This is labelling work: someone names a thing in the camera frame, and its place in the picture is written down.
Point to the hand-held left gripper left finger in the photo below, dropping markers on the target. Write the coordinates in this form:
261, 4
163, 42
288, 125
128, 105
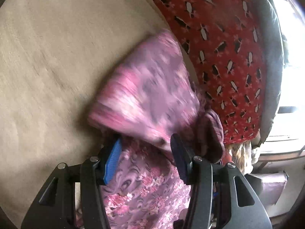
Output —
111, 164

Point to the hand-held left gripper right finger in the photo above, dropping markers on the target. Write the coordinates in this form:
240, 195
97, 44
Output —
179, 162

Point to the purple floral garment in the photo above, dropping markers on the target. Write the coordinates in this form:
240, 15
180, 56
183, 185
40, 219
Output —
147, 105

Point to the crumpled plastic bag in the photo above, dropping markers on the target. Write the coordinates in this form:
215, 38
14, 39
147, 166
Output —
243, 155

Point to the pale cardboard box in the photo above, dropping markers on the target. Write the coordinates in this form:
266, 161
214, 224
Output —
274, 186

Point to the beige fleece blanket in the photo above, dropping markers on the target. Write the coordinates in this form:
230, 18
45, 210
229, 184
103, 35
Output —
54, 71

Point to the red printed blanket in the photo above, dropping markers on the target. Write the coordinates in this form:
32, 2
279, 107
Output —
214, 52

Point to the grey cushion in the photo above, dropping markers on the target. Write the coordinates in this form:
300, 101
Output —
274, 64

